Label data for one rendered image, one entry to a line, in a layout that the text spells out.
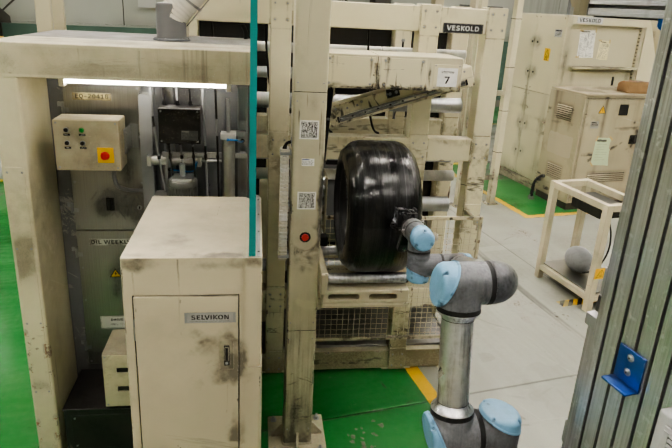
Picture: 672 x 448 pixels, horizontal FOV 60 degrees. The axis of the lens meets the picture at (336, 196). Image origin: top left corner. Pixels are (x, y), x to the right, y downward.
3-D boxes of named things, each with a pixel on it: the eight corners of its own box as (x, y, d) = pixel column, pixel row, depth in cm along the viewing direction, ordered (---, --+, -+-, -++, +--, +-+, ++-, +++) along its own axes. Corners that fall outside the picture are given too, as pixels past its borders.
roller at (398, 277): (324, 271, 240) (324, 281, 241) (326, 274, 236) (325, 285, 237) (406, 270, 245) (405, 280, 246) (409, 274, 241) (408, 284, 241)
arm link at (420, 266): (441, 285, 189) (444, 252, 186) (408, 285, 187) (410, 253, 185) (434, 277, 196) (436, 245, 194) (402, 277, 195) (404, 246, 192)
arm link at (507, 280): (537, 262, 148) (466, 246, 197) (497, 263, 147) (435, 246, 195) (537, 307, 148) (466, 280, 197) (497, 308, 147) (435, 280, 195)
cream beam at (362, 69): (323, 88, 244) (325, 52, 240) (317, 80, 268) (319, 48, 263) (461, 93, 253) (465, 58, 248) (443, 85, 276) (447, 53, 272)
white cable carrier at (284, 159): (278, 260, 240) (280, 149, 225) (277, 255, 245) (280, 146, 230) (288, 260, 241) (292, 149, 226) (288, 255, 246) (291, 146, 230)
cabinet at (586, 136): (565, 211, 617) (587, 94, 577) (532, 194, 669) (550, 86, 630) (633, 206, 645) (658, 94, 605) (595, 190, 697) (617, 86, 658)
